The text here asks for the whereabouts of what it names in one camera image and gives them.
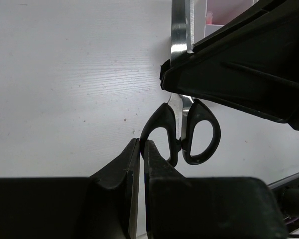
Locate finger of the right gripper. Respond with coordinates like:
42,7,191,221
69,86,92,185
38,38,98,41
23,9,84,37
160,0,299,131

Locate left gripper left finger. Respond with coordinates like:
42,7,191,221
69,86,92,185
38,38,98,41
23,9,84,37
0,139,140,239

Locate white six-slot organizer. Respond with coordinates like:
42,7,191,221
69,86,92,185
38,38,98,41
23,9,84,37
193,0,258,44

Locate black handled scissors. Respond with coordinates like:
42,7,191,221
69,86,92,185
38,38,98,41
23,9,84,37
140,0,221,167

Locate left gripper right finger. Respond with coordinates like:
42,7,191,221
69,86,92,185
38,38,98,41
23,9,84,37
144,141,288,239

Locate pink red pen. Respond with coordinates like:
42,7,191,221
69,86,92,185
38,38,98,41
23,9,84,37
206,11,213,25

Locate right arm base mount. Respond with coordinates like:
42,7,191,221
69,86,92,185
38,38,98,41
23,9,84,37
268,172,299,239

